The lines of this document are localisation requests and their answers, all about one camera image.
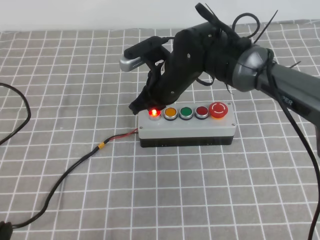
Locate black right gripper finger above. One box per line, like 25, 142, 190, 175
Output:
128, 71, 165, 115

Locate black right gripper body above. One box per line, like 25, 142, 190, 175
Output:
147, 22, 252, 107

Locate grey button switch box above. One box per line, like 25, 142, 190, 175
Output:
138, 101, 236, 148

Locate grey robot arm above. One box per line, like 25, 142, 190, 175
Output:
124, 22, 320, 129

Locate yellow push button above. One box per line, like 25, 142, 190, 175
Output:
163, 107, 178, 121

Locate green push button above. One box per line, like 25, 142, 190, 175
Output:
179, 106, 194, 121

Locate dark red push button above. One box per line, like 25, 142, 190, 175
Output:
194, 106, 209, 120

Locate red emergency stop button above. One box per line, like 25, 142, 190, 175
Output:
208, 101, 229, 119

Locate grey checked tablecloth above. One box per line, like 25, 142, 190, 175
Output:
0, 29, 318, 240

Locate lit red indicator lamp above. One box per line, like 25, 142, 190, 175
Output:
148, 108, 162, 121

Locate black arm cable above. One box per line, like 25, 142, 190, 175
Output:
195, 2, 320, 240

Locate black power cable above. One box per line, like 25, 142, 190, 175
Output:
9, 127, 140, 230

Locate black cable loop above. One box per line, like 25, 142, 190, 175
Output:
0, 82, 32, 146

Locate black cable connector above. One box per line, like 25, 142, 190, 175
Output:
0, 221, 13, 240

